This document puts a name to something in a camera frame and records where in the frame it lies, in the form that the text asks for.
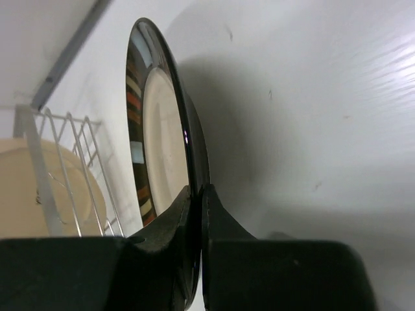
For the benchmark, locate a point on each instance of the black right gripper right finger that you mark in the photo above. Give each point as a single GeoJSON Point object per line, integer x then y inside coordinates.
{"type": "Point", "coordinates": [217, 224]}

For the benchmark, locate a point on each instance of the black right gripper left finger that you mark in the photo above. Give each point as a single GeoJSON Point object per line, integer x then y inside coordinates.
{"type": "Point", "coordinates": [160, 272]}

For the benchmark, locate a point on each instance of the beige plate leaf pattern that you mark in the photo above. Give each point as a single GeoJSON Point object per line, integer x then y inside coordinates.
{"type": "Point", "coordinates": [47, 191]}

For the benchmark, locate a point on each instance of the cream plate black striped rim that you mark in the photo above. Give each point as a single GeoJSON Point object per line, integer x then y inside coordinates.
{"type": "Point", "coordinates": [167, 145]}

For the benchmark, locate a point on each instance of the steel wire dish rack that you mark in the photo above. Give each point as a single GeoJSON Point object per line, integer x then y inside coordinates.
{"type": "Point", "coordinates": [78, 136]}

